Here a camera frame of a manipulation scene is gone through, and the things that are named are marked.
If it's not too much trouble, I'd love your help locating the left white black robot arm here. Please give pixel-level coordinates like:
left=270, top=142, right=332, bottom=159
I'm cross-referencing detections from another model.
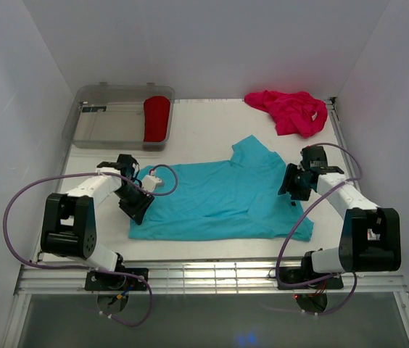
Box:
left=41, top=154, right=164, bottom=290

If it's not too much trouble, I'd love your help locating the aluminium frame rail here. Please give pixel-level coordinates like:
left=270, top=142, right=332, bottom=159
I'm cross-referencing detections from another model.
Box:
left=15, top=259, right=405, bottom=295

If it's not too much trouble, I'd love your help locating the clear plastic bin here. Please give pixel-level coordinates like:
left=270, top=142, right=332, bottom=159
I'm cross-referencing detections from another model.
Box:
left=62, top=83, right=175, bottom=152

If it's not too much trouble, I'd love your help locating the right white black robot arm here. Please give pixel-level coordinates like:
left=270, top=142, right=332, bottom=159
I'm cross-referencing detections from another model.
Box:
left=278, top=143, right=401, bottom=288

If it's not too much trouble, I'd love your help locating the cyan t shirt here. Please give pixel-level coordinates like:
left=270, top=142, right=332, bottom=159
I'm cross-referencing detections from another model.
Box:
left=128, top=136, right=303, bottom=241

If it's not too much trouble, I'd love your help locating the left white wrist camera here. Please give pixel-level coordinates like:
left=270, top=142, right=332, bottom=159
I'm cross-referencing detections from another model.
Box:
left=141, top=175, right=165, bottom=192

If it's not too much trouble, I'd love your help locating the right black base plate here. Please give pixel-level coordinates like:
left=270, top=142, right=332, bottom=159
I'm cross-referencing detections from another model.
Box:
left=277, top=267, right=344, bottom=290

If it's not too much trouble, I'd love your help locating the magenta t shirt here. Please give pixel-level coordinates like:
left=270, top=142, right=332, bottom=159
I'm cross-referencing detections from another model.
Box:
left=244, top=90, right=329, bottom=138

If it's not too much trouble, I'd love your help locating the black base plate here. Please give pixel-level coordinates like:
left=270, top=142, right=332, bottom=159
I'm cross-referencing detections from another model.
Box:
left=277, top=267, right=344, bottom=290
left=84, top=271, right=146, bottom=291

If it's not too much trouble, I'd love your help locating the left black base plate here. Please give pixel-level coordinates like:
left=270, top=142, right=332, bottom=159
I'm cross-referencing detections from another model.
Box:
left=84, top=271, right=146, bottom=291

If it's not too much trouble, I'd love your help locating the rolled red t shirt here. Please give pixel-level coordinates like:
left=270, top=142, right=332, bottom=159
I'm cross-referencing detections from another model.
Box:
left=144, top=96, right=170, bottom=142

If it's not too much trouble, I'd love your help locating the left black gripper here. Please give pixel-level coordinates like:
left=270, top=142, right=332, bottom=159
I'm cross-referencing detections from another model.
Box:
left=114, top=184, right=154, bottom=225

